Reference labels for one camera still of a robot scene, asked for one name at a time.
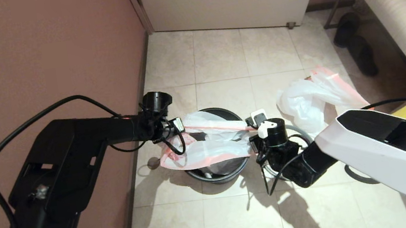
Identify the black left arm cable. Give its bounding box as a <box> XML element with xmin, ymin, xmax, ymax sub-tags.
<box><xmin>0</xmin><ymin>80</ymin><xmax>199</xmax><ymax>228</ymax></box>

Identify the black slipper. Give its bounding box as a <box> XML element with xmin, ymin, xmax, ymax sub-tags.
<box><xmin>330</xmin><ymin>10</ymin><xmax>364</xmax><ymax>48</ymax></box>
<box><xmin>346</xmin><ymin>32</ymin><xmax>380</xmax><ymax>79</ymax></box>

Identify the grey bin retaining ring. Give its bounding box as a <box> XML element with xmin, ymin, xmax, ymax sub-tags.
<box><xmin>259</xmin><ymin>120</ymin><xmax>319</xmax><ymax>185</ymax></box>

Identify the round metal floor drain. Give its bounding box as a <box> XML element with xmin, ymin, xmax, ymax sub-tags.
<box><xmin>147</xmin><ymin>157</ymin><xmax>161</xmax><ymax>171</ymax></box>

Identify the new white red-print plastic bag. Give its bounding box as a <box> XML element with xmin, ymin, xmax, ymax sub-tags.
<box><xmin>153</xmin><ymin>103</ymin><xmax>261</xmax><ymax>174</ymax></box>

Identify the grey metal bench leg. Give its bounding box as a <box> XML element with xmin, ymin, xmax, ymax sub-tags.
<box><xmin>321</xmin><ymin>0</ymin><xmax>354</xmax><ymax>30</ymax></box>

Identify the beige door frame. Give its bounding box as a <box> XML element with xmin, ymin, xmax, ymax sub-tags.
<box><xmin>124</xmin><ymin>0</ymin><xmax>155</xmax><ymax>37</ymax></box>

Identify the used white red-print trash bag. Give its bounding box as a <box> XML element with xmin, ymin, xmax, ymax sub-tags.
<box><xmin>271</xmin><ymin>59</ymin><xmax>375</xmax><ymax>141</ymax></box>

